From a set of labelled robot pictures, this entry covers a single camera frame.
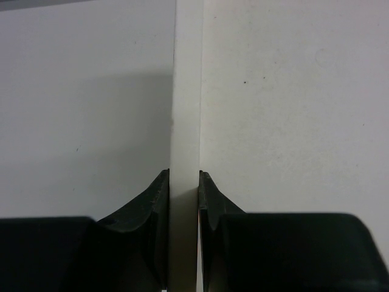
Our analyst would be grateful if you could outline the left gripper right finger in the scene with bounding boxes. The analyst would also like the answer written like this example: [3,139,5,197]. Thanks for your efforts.
[198,172,388,291]

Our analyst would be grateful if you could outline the white drawer cabinet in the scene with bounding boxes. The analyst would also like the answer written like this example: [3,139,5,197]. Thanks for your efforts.
[168,1,388,291]

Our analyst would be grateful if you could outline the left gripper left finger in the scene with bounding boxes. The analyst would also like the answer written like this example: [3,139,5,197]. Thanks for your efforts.
[1,170,169,291]

